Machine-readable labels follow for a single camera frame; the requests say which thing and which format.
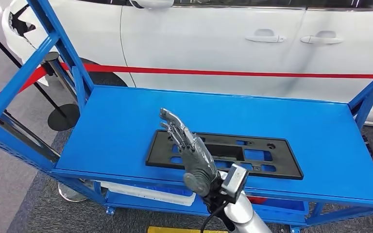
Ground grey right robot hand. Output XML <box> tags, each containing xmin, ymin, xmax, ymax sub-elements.
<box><xmin>159</xmin><ymin>107</ymin><xmax>220</xmax><ymax>198</ymax></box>

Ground black plastic plate frame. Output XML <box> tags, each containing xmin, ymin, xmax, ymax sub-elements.
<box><xmin>145</xmin><ymin>129</ymin><xmax>304</xmax><ymax>181</ymax></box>

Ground blue metal shelf rack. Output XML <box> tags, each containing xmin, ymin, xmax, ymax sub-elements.
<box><xmin>0</xmin><ymin>0</ymin><xmax>373</xmax><ymax>233</ymax></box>

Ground blue plastic bin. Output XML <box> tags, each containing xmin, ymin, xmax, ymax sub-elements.
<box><xmin>144</xmin><ymin>185</ymin><xmax>194</xmax><ymax>197</ymax></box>

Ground red item in bin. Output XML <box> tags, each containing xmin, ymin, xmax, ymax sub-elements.
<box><xmin>247</xmin><ymin>196</ymin><xmax>268</xmax><ymax>205</ymax></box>

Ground white plastic bin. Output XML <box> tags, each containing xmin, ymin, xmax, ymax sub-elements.
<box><xmin>100</xmin><ymin>181</ymin><xmax>196</xmax><ymax>207</ymax></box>

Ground red barrier belt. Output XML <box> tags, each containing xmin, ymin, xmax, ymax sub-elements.
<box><xmin>0</xmin><ymin>63</ymin><xmax>373</xmax><ymax>100</ymax></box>

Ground white car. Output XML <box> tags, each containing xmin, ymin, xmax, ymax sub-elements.
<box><xmin>1</xmin><ymin>0</ymin><xmax>373</xmax><ymax>128</ymax></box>

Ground black car wheel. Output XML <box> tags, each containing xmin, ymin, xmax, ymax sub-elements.
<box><xmin>77</xmin><ymin>57</ymin><xmax>129</xmax><ymax>89</ymax></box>

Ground white car side mirror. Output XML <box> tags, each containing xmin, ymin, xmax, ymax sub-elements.
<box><xmin>129</xmin><ymin>0</ymin><xmax>175</xmax><ymax>9</ymax></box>

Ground car headlight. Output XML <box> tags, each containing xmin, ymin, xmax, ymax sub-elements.
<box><xmin>8</xmin><ymin>3</ymin><xmax>36</xmax><ymax>37</ymax></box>

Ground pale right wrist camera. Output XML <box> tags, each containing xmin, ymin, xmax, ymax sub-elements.
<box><xmin>221</xmin><ymin>163</ymin><xmax>249</xmax><ymax>204</ymax></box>

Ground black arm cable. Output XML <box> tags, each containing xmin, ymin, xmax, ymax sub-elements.
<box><xmin>200</xmin><ymin>200</ymin><xmax>231</xmax><ymax>233</ymax></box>

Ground white car door handle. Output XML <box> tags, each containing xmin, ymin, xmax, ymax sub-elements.
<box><xmin>245</xmin><ymin>29</ymin><xmax>285</xmax><ymax>43</ymax></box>
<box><xmin>300</xmin><ymin>30</ymin><xmax>344</xmax><ymax>45</ymax></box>

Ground black stanchion post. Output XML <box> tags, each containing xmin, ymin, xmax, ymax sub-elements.
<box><xmin>0</xmin><ymin>20</ymin><xmax>80</xmax><ymax>132</ymax></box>

